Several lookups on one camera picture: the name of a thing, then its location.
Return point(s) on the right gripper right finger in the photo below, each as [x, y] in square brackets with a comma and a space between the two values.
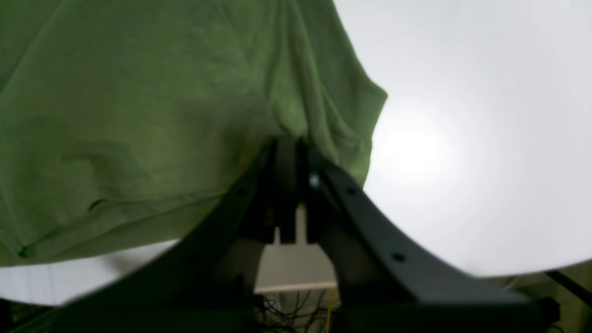
[389, 283]

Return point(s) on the olive green T-shirt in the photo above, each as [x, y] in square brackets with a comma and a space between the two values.
[123, 122]

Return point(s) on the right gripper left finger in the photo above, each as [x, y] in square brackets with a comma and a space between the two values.
[205, 283]

